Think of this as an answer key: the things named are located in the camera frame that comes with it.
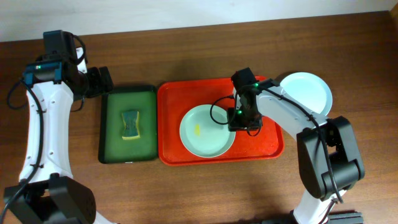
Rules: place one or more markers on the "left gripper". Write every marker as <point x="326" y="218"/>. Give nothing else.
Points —
<point x="94" y="81"/>

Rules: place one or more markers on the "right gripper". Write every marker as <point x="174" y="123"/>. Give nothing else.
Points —
<point x="244" y="125"/>

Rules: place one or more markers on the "mint green round plate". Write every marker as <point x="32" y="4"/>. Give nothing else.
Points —
<point x="203" y="131"/>

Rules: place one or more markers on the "light blue round plate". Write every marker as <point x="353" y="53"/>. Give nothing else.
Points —
<point x="310" y="90"/>

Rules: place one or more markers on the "green yellow sponge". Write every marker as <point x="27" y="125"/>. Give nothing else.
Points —
<point x="131" y="125"/>

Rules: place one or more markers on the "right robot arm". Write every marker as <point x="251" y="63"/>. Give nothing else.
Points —
<point x="329" y="159"/>

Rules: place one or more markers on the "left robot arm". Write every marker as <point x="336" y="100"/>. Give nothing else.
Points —
<point x="47" y="191"/>

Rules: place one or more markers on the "red plastic tray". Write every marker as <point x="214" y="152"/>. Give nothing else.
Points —
<point x="175" y="99"/>

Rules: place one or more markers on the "dark green plastic tray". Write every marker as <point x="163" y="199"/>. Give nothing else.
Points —
<point x="112" y="147"/>

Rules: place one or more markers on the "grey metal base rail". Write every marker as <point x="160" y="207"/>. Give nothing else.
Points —
<point x="346" y="218"/>

